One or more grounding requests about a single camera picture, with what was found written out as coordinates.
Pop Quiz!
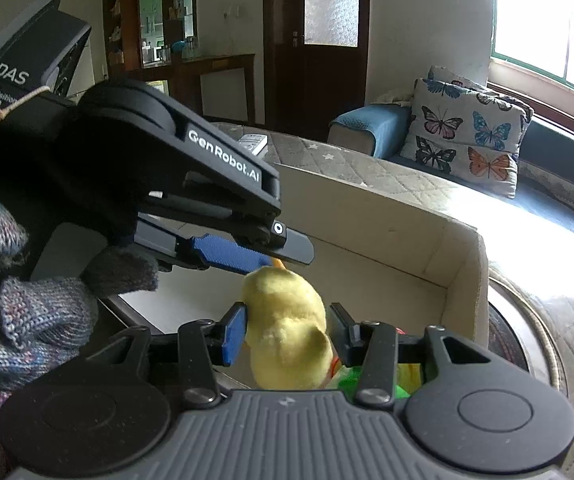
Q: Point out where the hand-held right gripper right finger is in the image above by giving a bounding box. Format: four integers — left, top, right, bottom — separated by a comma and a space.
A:
329, 302, 492, 408

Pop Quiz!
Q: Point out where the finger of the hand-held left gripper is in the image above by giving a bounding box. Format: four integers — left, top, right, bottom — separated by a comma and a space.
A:
134, 212, 274, 277
232, 220, 316, 265

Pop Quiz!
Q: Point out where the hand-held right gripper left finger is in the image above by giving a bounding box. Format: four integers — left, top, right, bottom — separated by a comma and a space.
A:
82, 301, 248, 407

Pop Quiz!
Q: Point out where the green plastic toy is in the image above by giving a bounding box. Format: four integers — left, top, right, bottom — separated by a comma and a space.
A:
334, 365, 412, 403

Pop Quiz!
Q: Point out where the yellow plush duck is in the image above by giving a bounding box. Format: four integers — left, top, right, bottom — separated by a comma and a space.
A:
243, 259, 335, 391

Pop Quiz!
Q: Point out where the grey cardboard box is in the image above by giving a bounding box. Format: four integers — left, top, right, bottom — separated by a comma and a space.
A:
102, 162, 490, 391

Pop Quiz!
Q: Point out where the yellow toy fruit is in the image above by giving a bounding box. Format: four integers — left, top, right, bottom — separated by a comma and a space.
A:
396, 362, 425, 395

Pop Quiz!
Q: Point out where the person's left hand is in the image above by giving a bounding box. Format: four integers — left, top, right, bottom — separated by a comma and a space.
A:
0, 195, 160, 441

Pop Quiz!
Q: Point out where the white remote control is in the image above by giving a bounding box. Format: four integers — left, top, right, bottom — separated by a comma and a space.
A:
237, 132, 270, 156

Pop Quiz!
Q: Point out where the dark wooden cabinet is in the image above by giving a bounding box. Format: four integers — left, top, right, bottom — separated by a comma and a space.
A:
102, 0, 258, 126

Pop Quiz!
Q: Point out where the blue sofa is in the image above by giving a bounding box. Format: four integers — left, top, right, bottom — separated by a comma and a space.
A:
328, 87, 574, 251

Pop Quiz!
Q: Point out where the round black hotplate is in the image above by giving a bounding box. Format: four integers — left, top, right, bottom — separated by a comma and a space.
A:
482, 265, 562, 386

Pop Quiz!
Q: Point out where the dark wooden door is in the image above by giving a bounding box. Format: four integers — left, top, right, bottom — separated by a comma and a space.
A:
262, 0, 372, 136

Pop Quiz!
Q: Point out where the butterfly print pillow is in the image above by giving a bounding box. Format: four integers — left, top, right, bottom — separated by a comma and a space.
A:
399, 77, 528, 200
427, 65, 535, 126

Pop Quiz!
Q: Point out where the green framed window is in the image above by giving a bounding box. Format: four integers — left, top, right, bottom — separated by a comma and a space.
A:
489, 0, 574, 108

